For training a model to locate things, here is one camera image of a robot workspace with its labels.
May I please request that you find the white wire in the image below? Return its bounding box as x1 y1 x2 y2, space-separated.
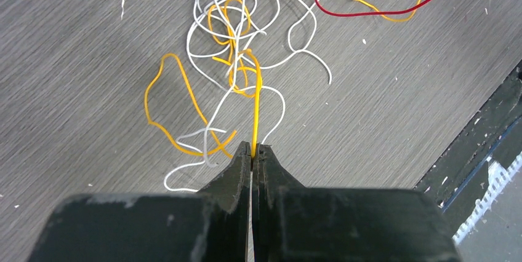
164 0 333 193

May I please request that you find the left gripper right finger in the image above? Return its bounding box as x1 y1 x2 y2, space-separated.
252 145 461 261

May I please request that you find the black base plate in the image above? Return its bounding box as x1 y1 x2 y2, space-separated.
414 64 521 234

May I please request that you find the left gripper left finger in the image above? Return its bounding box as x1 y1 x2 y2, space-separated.
28 141 251 261

